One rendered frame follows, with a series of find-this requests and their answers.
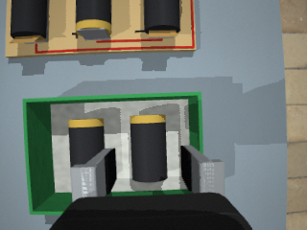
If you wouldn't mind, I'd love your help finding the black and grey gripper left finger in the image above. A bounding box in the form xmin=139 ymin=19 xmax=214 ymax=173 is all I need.
xmin=70 ymin=148 xmax=117 ymax=202

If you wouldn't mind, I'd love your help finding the green open box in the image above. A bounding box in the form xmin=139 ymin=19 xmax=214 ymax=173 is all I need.
xmin=23 ymin=92 xmax=203 ymax=215

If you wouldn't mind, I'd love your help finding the tan battery holder board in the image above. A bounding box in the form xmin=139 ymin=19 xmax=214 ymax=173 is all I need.
xmin=6 ymin=0 xmax=196 ymax=58

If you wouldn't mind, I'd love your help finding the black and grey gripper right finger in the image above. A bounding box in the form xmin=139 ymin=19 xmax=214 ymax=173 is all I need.
xmin=180 ymin=145 xmax=224 ymax=196

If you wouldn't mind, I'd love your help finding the black battery with gold top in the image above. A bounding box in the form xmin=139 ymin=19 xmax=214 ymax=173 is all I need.
xmin=68 ymin=119 xmax=105 ymax=168
xmin=76 ymin=0 xmax=111 ymax=35
xmin=144 ymin=0 xmax=180 ymax=34
xmin=130 ymin=114 xmax=168 ymax=183
xmin=11 ymin=0 xmax=47 ymax=38

